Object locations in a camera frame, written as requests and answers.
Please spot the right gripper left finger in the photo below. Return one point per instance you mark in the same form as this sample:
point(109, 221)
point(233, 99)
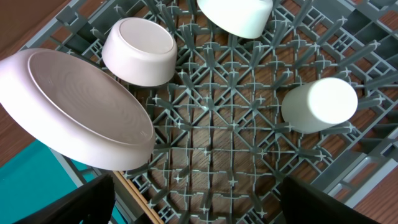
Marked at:
point(93, 202)

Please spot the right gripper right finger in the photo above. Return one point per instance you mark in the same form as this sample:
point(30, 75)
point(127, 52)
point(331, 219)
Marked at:
point(303, 203)

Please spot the white round plate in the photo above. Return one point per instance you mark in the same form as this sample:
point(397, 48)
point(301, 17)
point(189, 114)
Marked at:
point(76, 109)

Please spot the white cup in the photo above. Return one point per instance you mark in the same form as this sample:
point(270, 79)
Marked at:
point(319, 105)

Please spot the pink bowl with food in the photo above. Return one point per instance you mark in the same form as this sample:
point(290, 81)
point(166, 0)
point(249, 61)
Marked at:
point(140, 52)

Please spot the white round bowl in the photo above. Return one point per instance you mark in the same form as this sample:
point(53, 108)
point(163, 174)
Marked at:
point(243, 18)

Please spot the grey dishwasher rack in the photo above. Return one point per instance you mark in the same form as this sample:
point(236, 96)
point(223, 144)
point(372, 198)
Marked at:
point(222, 147)

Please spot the teal serving tray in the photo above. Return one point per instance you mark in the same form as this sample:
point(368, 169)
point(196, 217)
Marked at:
point(30, 181)

